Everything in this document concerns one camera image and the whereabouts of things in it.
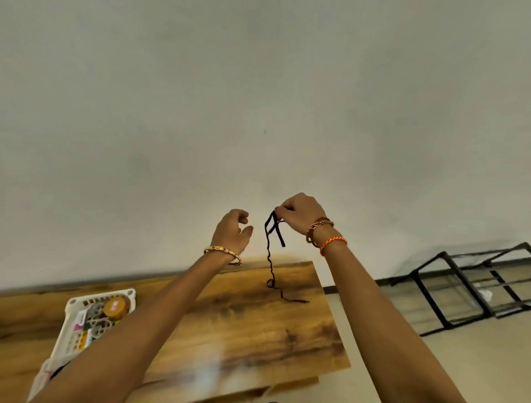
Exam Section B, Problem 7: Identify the white plastic lattice basket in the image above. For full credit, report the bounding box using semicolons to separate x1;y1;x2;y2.
27;287;139;403

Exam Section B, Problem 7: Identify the person's right hand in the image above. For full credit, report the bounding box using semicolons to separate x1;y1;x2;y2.
274;192;331;239

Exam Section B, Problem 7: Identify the brown beaded bracelet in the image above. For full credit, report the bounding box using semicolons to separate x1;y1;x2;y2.
304;216;336;247

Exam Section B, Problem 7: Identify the person's left hand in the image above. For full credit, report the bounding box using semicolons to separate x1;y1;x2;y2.
210;208;256;257

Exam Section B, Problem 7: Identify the orange round jar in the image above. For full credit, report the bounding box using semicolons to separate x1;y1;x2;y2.
102;294;133;322

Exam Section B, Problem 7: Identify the black tripod stand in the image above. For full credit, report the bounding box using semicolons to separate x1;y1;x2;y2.
389;241;531;338

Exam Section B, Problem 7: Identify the gold bracelet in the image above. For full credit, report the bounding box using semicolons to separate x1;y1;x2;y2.
201;244;244;267

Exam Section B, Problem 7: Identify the person's right forearm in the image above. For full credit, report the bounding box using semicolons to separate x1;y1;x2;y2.
319;228;466;403

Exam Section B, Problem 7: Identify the orange braided bracelet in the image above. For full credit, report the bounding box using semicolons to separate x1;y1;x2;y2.
319;235;350;257

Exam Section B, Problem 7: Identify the grey tape roll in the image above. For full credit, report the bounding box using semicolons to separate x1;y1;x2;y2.
85;302;106;324

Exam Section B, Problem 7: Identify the person's left forearm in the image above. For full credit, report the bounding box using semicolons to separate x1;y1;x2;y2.
32;251;240;403

